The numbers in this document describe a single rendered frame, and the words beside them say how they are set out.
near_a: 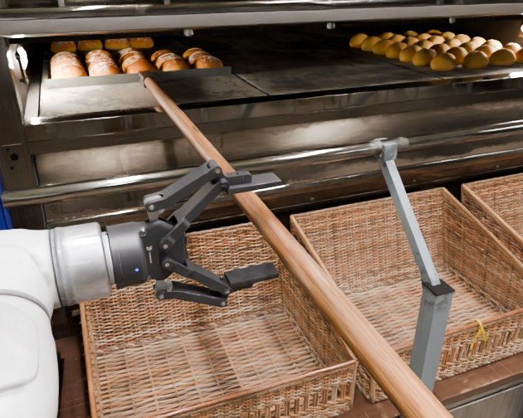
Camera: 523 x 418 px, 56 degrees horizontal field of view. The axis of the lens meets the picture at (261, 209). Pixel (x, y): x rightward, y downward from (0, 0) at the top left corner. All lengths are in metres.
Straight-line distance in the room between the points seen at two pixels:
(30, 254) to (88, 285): 0.07
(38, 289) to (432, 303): 0.70
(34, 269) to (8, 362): 0.14
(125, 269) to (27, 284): 0.10
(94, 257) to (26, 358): 0.15
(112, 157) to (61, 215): 0.18
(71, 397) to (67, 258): 0.79
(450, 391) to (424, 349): 0.29
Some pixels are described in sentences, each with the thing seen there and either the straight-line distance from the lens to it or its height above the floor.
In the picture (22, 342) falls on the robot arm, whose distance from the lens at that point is 0.47.
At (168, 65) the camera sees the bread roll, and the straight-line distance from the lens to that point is 1.60.
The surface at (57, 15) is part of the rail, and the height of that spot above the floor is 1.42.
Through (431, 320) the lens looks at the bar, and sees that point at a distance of 1.02.
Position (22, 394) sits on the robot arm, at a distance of 0.45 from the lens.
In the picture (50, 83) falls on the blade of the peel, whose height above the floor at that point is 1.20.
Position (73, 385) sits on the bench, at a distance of 1.36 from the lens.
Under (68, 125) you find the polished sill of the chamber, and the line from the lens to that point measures 1.22.
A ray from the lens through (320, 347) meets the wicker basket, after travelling 1.29.
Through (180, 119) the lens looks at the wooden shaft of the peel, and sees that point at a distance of 1.07.
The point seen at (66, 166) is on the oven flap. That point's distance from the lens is 1.27.
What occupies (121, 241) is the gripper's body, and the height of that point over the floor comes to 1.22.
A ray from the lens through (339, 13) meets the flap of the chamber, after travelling 1.19.
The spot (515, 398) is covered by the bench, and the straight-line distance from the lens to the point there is 1.55.
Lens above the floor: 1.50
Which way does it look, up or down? 27 degrees down
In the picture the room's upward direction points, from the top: straight up
